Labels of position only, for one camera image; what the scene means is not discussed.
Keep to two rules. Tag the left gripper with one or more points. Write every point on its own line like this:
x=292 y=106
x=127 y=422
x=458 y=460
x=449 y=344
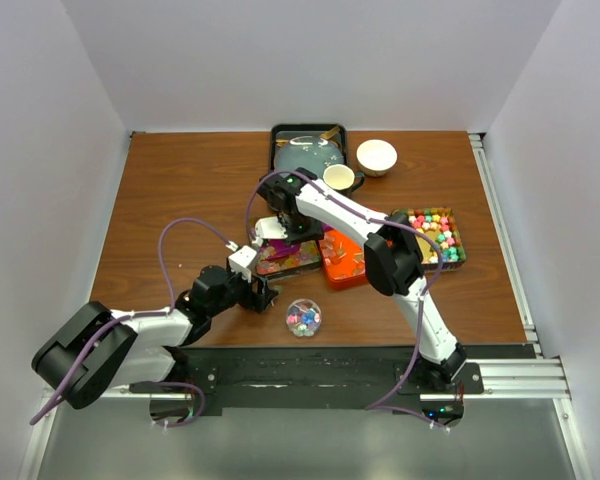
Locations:
x=258 y=300

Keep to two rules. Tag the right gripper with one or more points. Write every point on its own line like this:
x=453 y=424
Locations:
x=314 y=233

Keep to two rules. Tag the gummy candy tin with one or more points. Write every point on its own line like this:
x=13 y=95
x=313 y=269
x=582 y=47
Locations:
x=308 y=258

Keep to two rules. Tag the clear glass jar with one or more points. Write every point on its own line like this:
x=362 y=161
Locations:
x=304 y=317

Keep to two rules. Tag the orange plastic candy box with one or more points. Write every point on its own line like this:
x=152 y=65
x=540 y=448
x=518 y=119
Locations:
x=343 y=261

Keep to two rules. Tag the star candy tin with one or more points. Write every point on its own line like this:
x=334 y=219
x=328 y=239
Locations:
x=443 y=244

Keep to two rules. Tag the purple plastic scoop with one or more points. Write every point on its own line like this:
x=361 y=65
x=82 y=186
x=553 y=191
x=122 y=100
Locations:
x=278 y=248

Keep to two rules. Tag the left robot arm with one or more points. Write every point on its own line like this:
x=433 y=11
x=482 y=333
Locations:
x=99 y=348

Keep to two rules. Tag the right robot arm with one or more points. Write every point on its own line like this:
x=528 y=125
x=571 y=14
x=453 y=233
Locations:
x=400 y=263

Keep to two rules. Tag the dark green mug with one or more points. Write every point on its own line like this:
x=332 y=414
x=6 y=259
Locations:
x=343 y=179

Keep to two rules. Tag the blue-grey ceramic plate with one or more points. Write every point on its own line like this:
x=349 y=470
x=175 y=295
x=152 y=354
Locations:
x=310 y=153

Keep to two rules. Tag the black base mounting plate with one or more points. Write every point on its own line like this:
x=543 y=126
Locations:
x=303 y=378

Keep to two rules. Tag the black serving tray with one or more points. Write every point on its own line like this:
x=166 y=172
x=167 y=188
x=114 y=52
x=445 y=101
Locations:
x=290 y=131

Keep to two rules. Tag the gold spoon on tray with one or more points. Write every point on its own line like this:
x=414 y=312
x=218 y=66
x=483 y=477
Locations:
x=328 y=135

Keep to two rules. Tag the white ceramic bowl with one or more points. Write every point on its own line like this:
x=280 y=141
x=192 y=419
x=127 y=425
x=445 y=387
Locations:
x=376 y=157

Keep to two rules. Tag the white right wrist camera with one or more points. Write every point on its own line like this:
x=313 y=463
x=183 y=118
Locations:
x=267 y=229

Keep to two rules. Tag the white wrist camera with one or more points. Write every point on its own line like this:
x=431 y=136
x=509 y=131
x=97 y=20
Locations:
x=243 y=262
x=267 y=229

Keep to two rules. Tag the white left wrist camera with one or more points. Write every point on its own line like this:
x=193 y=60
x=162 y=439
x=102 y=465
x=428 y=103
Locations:
x=243 y=262

